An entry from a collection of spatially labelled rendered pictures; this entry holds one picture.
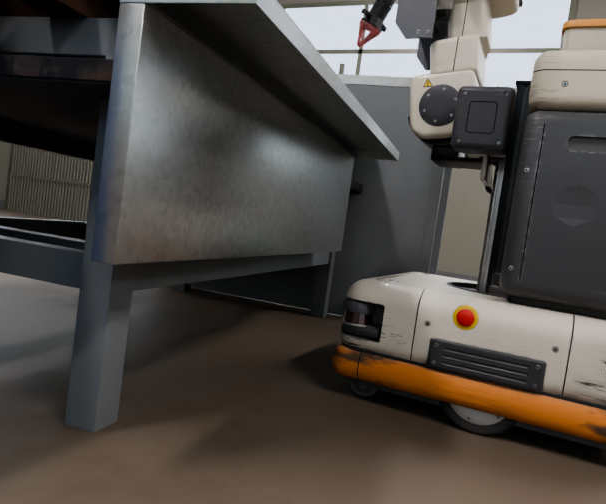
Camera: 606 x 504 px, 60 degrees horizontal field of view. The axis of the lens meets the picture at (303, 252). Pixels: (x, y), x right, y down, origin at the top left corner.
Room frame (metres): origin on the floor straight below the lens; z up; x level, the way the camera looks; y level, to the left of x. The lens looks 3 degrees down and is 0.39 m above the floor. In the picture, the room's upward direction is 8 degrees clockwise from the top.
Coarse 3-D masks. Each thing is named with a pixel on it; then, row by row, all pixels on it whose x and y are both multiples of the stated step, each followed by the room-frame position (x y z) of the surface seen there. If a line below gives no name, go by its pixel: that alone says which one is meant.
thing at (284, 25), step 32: (128, 0) 0.72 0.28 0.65; (160, 0) 0.70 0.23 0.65; (192, 0) 0.69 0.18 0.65; (224, 0) 0.68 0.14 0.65; (256, 0) 0.66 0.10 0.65; (192, 32) 0.89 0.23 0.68; (224, 32) 0.87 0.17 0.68; (256, 32) 0.85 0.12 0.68; (288, 32) 0.77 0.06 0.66; (256, 64) 1.03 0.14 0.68; (288, 64) 1.00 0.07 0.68; (320, 64) 0.93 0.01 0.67; (288, 96) 1.26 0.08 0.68; (320, 96) 1.22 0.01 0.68; (352, 96) 1.17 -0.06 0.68; (320, 128) 1.62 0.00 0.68; (352, 128) 1.55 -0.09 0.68
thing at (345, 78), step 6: (342, 78) 2.35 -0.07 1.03; (348, 78) 2.34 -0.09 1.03; (354, 78) 2.34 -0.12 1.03; (360, 78) 2.33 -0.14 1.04; (366, 78) 2.32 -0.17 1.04; (372, 78) 2.31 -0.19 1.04; (378, 78) 2.30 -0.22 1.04; (384, 78) 2.30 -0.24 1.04; (390, 78) 2.29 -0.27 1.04; (396, 78) 2.28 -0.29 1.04; (402, 78) 2.27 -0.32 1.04; (408, 78) 2.27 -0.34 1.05; (360, 84) 2.33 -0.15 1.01; (366, 84) 2.32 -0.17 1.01; (372, 84) 2.31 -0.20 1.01; (378, 84) 2.30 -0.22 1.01; (384, 84) 2.30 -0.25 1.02; (390, 84) 2.29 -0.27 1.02; (396, 84) 2.28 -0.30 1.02; (402, 84) 2.27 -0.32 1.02; (408, 84) 2.26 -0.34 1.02
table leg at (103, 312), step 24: (96, 144) 0.87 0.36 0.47; (96, 168) 0.87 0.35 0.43; (96, 192) 0.87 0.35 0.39; (96, 264) 0.86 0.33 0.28; (96, 288) 0.86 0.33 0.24; (120, 288) 0.88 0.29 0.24; (96, 312) 0.86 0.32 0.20; (120, 312) 0.88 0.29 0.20; (96, 336) 0.86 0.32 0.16; (120, 336) 0.89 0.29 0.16; (72, 360) 0.87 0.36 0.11; (96, 360) 0.86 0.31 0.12; (120, 360) 0.90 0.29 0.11; (72, 384) 0.87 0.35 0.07; (96, 384) 0.85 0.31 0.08; (120, 384) 0.91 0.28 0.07; (72, 408) 0.87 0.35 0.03; (96, 408) 0.85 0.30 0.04
